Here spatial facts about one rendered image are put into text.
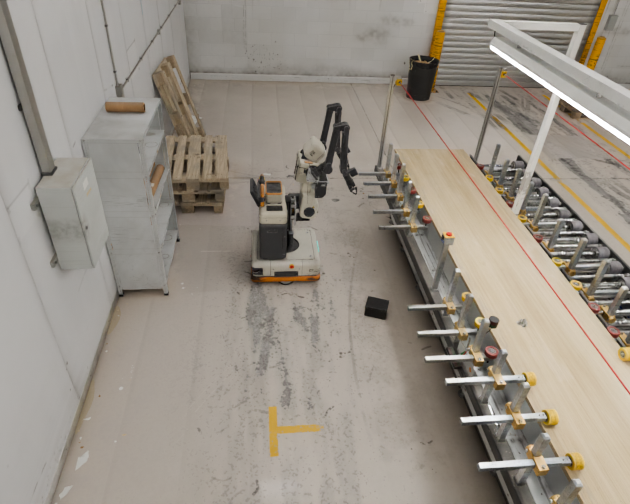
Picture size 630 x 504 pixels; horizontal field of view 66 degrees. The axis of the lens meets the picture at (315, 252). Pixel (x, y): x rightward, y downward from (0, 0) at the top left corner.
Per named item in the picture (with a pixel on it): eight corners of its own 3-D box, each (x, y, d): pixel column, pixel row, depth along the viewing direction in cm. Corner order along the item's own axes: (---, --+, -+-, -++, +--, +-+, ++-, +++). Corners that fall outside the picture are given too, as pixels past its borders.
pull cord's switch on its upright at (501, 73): (474, 170, 543) (502, 69, 477) (469, 164, 555) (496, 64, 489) (481, 170, 544) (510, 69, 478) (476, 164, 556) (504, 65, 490)
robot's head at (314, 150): (302, 155, 415) (315, 143, 410) (301, 145, 432) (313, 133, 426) (314, 165, 422) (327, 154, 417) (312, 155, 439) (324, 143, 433)
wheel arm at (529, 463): (479, 472, 232) (481, 468, 230) (476, 465, 235) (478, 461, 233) (576, 465, 238) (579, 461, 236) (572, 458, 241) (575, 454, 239)
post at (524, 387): (498, 441, 272) (524, 386, 244) (495, 435, 275) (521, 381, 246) (503, 440, 273) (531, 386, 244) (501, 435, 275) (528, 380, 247)
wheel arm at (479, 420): (461, 426, 252) (463, 422, 250) (459, 420, 255) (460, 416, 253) (551, 421, 258) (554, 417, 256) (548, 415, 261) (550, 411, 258)
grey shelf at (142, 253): (119, 296, 449) (80, 139, 357) (137, 240, 521) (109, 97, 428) (168, 295, 454) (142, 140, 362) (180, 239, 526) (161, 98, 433)
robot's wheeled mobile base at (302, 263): (251, 284, 468) (250, 264, 453) (251, 245, 518) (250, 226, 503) (320, 283, 476) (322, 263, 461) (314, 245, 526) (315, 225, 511)
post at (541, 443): (513, 490, 256) (544, 438, 227) (511, 484, 259) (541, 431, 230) (520, 490, 256) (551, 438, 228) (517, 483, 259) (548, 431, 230)
